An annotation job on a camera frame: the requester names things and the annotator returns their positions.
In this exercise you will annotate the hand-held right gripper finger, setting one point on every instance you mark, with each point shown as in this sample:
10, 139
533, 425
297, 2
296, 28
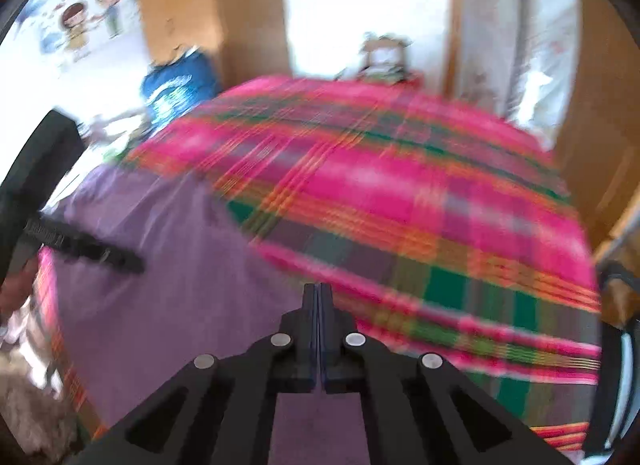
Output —
313, 335
324, 335

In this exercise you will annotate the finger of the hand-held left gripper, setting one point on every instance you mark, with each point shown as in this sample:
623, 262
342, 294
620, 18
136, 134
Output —
95, 251

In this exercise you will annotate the purple pants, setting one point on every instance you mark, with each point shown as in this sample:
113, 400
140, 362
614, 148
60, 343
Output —
175, 270

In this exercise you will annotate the person's left hand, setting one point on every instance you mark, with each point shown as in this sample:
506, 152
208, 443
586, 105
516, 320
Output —
17, 290

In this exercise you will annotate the white side table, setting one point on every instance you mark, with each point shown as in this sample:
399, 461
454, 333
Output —
110, 140

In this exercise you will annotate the blue printed tote bag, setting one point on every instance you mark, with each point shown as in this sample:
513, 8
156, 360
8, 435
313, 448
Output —
175, 90

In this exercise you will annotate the pink green plaid blanket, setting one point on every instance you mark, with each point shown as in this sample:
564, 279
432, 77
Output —
400, 195

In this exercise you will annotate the wooden wardrobe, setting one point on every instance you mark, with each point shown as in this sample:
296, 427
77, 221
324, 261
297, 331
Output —
180, 5

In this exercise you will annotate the cardboard box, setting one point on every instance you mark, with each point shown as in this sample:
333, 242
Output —
385, 57

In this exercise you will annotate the black and white chair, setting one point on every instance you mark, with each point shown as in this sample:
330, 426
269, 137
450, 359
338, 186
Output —
612, 345

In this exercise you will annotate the wooden framed glass door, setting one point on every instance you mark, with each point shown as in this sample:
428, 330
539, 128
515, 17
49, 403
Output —
595, 95

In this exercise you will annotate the cartoon wall sticker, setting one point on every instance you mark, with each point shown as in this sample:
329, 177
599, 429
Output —
75, 25

